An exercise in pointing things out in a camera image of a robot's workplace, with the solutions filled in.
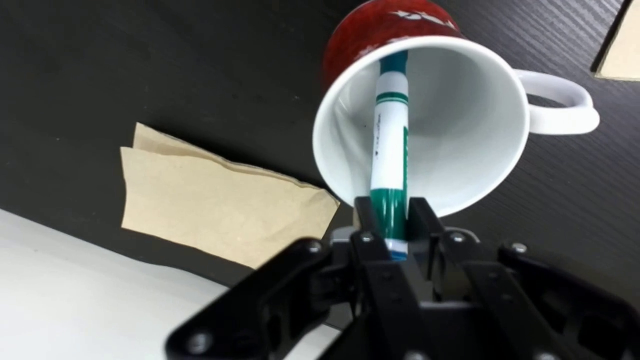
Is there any white paper sheet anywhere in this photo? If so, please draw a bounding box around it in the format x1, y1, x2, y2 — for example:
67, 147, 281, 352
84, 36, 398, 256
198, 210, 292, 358
592, 0, 640, 84

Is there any green whiteboard marker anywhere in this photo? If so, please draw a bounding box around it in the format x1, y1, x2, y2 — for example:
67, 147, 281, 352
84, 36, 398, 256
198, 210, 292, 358
368, 51, 411, 262

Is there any brown paper napkin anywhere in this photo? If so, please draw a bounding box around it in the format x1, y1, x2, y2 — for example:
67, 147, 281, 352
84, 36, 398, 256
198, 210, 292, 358
117, 121, 341, 273

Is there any red and white mug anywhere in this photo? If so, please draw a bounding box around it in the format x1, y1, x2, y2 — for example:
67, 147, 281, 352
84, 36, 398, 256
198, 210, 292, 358
309, 0, 601, 221

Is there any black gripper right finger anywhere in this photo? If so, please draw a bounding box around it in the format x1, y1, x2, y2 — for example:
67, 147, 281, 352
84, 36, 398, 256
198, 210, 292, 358
405, 196, 640, 360

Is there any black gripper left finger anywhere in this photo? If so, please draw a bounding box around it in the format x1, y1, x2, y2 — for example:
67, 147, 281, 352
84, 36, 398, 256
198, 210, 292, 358
166, 196, 421, 360

